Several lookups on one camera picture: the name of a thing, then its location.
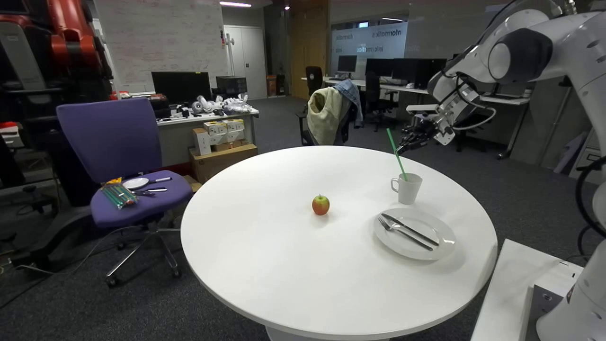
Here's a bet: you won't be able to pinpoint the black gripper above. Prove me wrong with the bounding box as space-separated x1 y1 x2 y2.
413 115 447 151

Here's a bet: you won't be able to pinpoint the green straw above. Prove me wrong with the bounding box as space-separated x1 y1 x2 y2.
385 127 409 182

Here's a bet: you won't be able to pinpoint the white mug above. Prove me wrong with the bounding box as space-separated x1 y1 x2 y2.
389 170 425 206

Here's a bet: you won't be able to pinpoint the white plate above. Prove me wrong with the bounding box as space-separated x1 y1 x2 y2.
372 206 459 263

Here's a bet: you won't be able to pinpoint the chair with beige jacket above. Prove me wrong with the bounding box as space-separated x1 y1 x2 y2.
300 81 366 147

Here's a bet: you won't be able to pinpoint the yellow-red apple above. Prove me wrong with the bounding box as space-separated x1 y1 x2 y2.
311 193 332 218

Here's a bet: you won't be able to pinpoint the white side table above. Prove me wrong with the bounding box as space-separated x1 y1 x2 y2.
472 236 586 341

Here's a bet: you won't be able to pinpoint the small black monitor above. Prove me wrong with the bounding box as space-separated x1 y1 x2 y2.
214 75 250 100

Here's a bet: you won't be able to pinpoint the brown cardboard box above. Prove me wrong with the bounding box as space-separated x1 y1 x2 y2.
188 142 260 185

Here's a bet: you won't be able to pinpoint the white cardboard boxes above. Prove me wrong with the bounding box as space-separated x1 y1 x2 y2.
192 117 247 157

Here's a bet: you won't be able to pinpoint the white robot parts pile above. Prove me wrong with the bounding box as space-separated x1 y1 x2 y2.
182 92 254 119

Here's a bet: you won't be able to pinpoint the large black monitor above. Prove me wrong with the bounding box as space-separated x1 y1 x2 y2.
150 70 214 106

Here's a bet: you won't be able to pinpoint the white cluttered desk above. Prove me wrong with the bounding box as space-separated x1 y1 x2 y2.
154 106 262 168

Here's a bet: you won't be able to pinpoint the white round disc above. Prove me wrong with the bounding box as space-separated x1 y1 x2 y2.
122 176 152 191

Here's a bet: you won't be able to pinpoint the green striped package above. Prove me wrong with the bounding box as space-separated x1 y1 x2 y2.
103 182 139 210

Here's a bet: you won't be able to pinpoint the purple office chair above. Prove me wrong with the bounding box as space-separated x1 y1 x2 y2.
55 96 195 290

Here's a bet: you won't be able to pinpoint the red robot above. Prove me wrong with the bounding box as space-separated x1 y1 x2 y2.
0 0 116 96

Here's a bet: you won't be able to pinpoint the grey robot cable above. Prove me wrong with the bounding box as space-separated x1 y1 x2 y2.
462 87 500 132

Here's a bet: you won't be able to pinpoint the black-handled knife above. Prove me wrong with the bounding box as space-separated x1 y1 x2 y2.
381 212 442 248

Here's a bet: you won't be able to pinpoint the black-handled fork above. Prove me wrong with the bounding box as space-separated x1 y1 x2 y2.
377 216 436 252

